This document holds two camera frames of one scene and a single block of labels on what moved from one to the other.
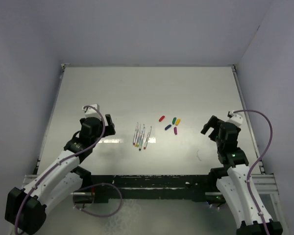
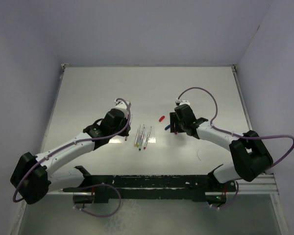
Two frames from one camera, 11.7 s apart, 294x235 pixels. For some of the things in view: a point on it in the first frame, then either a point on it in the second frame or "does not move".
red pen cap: [161, 118] does not move
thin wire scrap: [197, 154] does not move
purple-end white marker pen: [135, 135] to [130, 123]
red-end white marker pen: [147, 139] does not move
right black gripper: [211, 123] to [174, 126]
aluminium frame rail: [263, 183] does not move
